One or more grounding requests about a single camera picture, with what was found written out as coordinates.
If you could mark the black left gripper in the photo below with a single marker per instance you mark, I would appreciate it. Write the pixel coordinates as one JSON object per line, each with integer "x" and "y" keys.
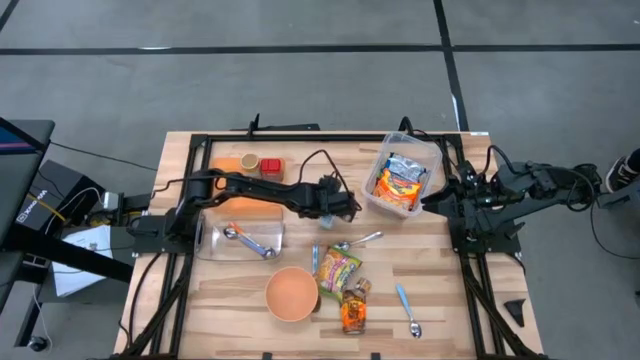
{"x": 327, "y": 200}

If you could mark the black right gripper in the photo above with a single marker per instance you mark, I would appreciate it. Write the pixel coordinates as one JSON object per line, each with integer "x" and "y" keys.
{"x": 472, "y": 192}

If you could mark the blue yellow noodle packet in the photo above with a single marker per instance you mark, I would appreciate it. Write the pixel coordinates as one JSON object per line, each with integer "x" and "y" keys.
{"x": 407, "y": 167}

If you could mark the orange white ramen packet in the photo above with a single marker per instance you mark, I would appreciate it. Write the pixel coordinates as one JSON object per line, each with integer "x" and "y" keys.
{"x": 397, "y": 190}

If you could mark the green yellow ramen packet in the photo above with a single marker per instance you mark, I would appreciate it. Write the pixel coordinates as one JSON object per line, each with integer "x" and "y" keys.
{"x": 337, "y": 270}

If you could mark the red lid spice jar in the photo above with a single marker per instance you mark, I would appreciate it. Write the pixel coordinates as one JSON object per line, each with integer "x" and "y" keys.
{"x": 272, "y": 169}

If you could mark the orange brown snack packet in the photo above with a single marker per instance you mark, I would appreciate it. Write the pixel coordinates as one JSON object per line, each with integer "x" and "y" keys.
{"x": 354, "y": 315}

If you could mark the tan lid seasoning jar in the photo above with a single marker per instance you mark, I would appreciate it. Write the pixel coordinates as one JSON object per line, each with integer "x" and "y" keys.
{"x": 250, "y": 161}

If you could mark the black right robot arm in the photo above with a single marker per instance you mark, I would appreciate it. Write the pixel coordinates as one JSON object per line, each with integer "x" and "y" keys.
{"x": 550, "y": 180}

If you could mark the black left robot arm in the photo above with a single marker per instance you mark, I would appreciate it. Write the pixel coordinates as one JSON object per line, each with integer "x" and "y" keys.
{"x": 250, "y": 187}

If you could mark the all metal spoon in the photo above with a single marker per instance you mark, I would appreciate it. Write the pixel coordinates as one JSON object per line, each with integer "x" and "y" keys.
{"x": 341, "y": 245}

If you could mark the clear plastic bin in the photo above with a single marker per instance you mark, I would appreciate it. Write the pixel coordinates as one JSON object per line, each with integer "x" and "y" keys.
{"x": 400, "y": 142}

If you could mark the tan wooden bowl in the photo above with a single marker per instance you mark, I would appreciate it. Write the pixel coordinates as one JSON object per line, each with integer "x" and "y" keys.
{"x": 291, "y": 295}

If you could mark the orange flat mat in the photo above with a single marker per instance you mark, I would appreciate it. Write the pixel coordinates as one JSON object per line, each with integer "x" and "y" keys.
{"x": 230, "y": 165}

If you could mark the black triangular plastic piece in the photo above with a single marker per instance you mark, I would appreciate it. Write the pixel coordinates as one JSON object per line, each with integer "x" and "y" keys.
{"x": 516, "y": 307}

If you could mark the clear shallow tray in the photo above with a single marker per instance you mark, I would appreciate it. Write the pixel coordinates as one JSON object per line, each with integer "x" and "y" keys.
{"x": 215, "y": 250}

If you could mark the person's white black shoe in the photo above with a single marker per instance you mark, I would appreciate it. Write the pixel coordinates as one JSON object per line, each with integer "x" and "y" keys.
{"x": 620, "y": 175}

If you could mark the grey chair base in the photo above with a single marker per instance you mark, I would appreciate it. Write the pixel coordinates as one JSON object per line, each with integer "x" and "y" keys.
{"x": 625, "y": 195}

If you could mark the person's leg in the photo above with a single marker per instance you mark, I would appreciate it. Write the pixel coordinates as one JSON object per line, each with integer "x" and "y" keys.
{"x": 635, "y": 159}

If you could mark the black monitor stand beam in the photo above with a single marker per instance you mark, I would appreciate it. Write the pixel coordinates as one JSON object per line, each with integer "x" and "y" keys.
{"x": 75, "y": 255}

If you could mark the white paper sheet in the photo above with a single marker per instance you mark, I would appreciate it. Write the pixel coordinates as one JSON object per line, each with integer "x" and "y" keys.
{"x": 75, "y": 284}

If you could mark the black electronics box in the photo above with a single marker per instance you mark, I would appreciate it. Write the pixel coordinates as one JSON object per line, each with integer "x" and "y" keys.
{"x": 45, "y": 195}

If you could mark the black monitor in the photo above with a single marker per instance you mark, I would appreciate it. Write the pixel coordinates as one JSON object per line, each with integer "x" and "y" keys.
{"x": 20, "y": 170}

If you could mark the black metal table frame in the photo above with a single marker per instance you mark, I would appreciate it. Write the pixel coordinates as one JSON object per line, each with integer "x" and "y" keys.
{"x": 325, "y": 136}

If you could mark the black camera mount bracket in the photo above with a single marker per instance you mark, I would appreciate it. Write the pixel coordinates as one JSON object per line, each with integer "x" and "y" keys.
{"x": 295, "y": 127}

